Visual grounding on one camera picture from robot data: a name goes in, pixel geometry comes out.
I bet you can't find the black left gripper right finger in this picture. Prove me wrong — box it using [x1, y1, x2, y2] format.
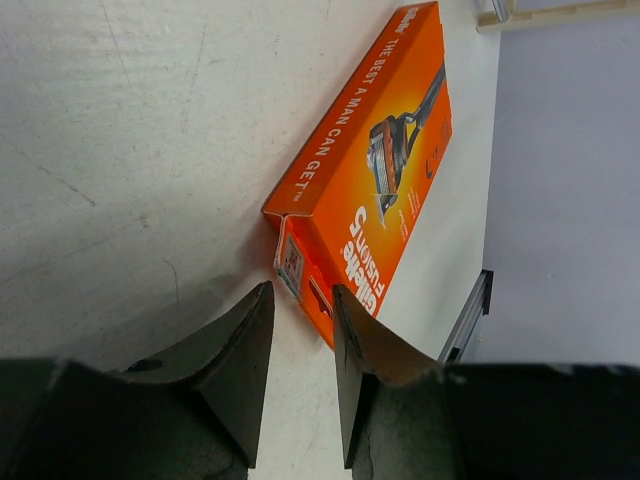
[333, 285, 639, 479]

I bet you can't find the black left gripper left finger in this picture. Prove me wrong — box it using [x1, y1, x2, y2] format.
[1, 281, 275, 479]

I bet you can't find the orange Gillette Fusion5 box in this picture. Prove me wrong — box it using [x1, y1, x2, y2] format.
[262, 2, 452, 342]

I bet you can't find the cream metal-rod shelf rack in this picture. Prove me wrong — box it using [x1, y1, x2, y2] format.
[476, 0, 639, 33]

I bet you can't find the aluminium mounting rail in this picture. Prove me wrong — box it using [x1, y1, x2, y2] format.
[438, 269, 494, 363]

